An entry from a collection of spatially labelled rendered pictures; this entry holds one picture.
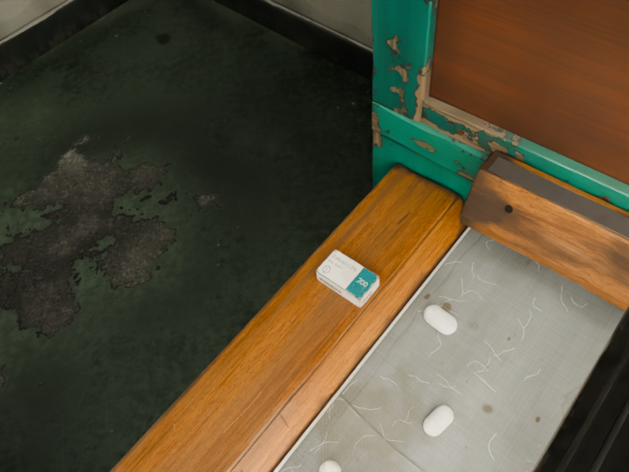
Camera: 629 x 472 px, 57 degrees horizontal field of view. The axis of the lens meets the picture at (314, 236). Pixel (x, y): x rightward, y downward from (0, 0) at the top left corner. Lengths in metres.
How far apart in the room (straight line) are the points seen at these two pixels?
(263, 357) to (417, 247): 0.21
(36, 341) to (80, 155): 0.65
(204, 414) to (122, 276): 1.11
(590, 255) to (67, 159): 1.70
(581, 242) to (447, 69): 0.22
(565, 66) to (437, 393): 0.33
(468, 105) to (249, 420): 0.39
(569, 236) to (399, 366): 0.21
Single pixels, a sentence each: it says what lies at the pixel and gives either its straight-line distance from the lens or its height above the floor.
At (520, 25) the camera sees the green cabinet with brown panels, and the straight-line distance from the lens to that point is 0.57.
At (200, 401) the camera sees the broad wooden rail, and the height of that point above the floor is 0.76.
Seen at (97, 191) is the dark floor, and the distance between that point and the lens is 1.90.
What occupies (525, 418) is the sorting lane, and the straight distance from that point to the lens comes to 0.63.
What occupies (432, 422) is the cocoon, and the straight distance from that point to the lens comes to 0.59.
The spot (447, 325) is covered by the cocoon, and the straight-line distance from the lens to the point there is 0.63.
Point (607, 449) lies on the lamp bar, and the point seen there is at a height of 1.08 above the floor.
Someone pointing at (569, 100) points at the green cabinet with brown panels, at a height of 0.94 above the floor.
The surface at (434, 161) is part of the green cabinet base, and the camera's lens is 0.71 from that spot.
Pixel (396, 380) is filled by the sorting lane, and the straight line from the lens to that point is 0.62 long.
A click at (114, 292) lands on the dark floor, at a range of 1.66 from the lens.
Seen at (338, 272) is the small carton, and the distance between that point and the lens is 0.63.
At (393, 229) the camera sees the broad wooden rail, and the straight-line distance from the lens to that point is 0.68.
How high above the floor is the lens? 1.32
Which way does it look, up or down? 55 degrees down
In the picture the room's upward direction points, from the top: 9 degrees counter-clockwise
